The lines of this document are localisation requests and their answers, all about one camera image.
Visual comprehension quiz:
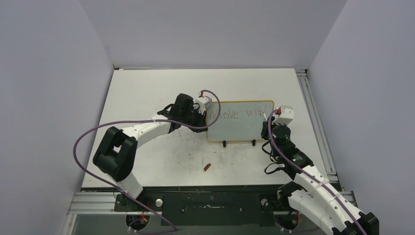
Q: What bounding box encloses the yellow framed whiteboard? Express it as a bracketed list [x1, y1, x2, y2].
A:
[206, 100, 275, 142]

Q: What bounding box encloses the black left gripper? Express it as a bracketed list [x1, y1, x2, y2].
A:
[181, 106, 208, 133]

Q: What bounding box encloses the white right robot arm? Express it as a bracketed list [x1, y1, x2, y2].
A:
[261, 117, 380, 235]

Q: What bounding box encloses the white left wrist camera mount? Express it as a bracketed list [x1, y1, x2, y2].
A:
[194, 96, 212, 114]

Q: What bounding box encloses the red marker cap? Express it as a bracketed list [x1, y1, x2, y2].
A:
[204, 164, 211, 171]

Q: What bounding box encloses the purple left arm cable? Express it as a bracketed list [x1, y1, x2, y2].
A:
[72, 90, 221, 235]

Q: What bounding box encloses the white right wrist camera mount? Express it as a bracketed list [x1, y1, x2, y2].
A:
[272, 106, 294, 126]

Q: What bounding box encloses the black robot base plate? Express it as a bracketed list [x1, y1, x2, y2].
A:
[114, 184, 309, 227]

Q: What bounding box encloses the aluminium frame rail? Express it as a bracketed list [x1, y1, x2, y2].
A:
[295, 69, 339, 184]
[68, 192, 116, 215]

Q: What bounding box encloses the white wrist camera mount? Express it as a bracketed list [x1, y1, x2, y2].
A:
[194, 96, 212, 114]
[272, 106, 294, 126]

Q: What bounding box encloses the aluminium frame rail front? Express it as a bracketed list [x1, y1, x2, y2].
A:
[68, 192, 116, 215]

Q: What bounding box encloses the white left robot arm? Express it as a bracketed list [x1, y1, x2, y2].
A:
[92, 94, 212, 211]

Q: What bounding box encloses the aluminium frame rail right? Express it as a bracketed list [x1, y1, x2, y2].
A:
[295, 69, 339, 184]

